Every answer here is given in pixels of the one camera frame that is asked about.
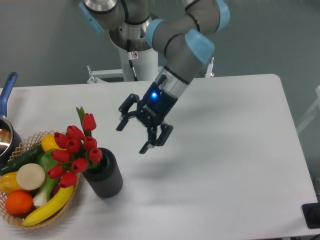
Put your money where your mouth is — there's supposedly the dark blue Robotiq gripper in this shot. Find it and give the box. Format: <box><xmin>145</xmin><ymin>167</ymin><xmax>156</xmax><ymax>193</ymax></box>
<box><xmin>116</xmin><ymin>82</ymin><xmax>178</xmax><ymax>154</ymax></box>

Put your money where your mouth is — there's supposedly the green cucumber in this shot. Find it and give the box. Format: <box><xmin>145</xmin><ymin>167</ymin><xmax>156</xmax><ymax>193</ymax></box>
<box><xmin>0</xmin><ymin>145</ymin><xmax>44</xmax><ymax>176</ymax></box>

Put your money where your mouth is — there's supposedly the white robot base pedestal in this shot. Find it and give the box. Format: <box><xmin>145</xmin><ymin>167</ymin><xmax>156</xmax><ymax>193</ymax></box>
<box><xmin>87</xmin><ymin>48</ymin><xmax>163</xmax><ymax>84</ymax></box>

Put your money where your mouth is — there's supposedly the yellow lemon squash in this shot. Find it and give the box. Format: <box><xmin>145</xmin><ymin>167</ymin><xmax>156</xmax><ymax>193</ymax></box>
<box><xmin>41</xmin><ymin>134</ymin><xmax>64</xmax><ymax>152</ymax></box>

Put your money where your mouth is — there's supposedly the yellow bell pepper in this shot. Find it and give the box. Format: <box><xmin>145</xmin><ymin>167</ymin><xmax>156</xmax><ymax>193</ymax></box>
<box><xmin>0</xmin><ymin>171</ymin><xmax>23</xmax><ymax>194</ymax></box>

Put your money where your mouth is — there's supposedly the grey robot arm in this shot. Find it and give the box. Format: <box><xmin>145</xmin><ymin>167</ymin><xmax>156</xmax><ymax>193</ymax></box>
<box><xmin>79</xmin><ymin>0</ymin><xmax>230</xmax><ymax>154</ymax></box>

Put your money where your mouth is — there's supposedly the black device at table edge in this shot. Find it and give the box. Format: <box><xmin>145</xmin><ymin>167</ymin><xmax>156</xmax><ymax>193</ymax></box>
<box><xmin>301</xmin><ymin>202</ymin><xmax>320</xmax><ymax>229</ymax></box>

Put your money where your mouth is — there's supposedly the beige round mushroom slice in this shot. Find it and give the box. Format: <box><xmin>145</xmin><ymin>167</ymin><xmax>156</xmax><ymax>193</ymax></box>
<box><xmin>16</xmin><ymin>163</ymin><xmax>46</xmax><ymax>191</ymax></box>

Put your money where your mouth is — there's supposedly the dark grey ribbed vase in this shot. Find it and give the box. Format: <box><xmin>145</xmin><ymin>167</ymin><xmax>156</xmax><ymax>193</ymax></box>
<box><xmin>82</xmin><ymin>147</ymin><xmax>123</xmax><ymax>198</ymax></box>

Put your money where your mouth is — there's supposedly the orange fruit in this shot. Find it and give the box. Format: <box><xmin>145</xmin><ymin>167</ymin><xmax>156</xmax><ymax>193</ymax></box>
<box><xmin>5</xmin><ymin>190</ymin><xmax>33</xmax><ymax>215</ymax></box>

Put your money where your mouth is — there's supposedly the red tulip bouquet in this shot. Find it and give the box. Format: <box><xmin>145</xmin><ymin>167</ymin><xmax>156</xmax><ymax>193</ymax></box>
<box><xmin>47</xmin><ymin>106</ymin><xmax>103</xmax><ymax>188</ymax></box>

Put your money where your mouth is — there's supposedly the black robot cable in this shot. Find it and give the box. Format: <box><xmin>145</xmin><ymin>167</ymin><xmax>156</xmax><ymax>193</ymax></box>
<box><xmin>126</xmin><ymin>39</ymin><xmax>139</xmax><ymax>82</ymax></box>

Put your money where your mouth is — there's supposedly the green bok choy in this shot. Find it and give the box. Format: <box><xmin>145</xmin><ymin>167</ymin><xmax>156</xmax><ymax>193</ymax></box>
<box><xmin>33</xmin><ymin>148</ymin><xmax>63</xmax><ymax>208</ymax></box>

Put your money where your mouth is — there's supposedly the woven wicker basket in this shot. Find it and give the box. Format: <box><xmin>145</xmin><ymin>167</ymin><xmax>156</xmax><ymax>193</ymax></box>
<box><xmin>0</xmin><ymin>130</ymin><xmax>81</xmax><ymax>230</ymax></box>

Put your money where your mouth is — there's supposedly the blue handled saucepan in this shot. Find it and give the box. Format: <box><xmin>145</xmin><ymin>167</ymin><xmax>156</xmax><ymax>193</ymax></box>
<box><xmin>0</xmin><ymin>72</ymin><xmax>22</xmax><ymax>168</ymax></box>

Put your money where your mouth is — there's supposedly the yellow banana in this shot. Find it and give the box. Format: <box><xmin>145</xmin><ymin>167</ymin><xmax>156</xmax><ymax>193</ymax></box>
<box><xmin>22</xmin><ymin>185</ymin><xmax>74</xmax><ymax>227</ymax></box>

